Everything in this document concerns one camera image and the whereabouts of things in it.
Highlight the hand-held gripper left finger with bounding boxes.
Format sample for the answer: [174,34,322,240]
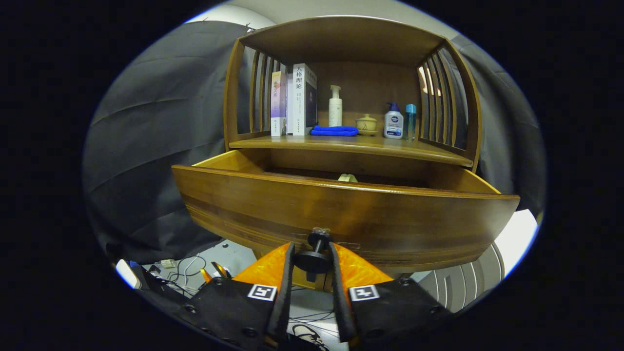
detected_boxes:
[171,241,296,351]

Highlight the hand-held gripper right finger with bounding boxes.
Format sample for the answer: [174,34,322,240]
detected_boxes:
[328,241,454,344]

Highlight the wooden drawer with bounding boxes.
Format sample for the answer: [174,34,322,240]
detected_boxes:
[172,149,521,288]

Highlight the wooden countertop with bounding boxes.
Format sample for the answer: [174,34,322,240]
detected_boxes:
[229,134,474,167]

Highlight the wooden cabinet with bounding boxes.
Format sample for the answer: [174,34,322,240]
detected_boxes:
[223,15,483,293]

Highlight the blue folded cloth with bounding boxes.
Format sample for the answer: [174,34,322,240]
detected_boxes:
[311,125,359,137]

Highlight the yellow lidded tea cup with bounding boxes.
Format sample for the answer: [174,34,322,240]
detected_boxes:
[355,114,379,137]

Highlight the white lotion bottle blue cap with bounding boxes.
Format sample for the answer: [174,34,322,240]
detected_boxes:
[383,102,405,140]

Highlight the white box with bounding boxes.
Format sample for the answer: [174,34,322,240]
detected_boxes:
[490,209,541,278]

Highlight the white pump bottle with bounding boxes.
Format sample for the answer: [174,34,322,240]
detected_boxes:
[328,85,343,127]

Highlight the purple book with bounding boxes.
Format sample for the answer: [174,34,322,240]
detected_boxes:
[271,71,288,137]

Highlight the white book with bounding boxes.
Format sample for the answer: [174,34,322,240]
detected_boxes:
[287,63,318,136]

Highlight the clear blue bottle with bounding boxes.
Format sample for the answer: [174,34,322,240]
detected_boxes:
[404,104,418,142]

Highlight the floor cables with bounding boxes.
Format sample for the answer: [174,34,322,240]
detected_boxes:
[146,253,230,295]

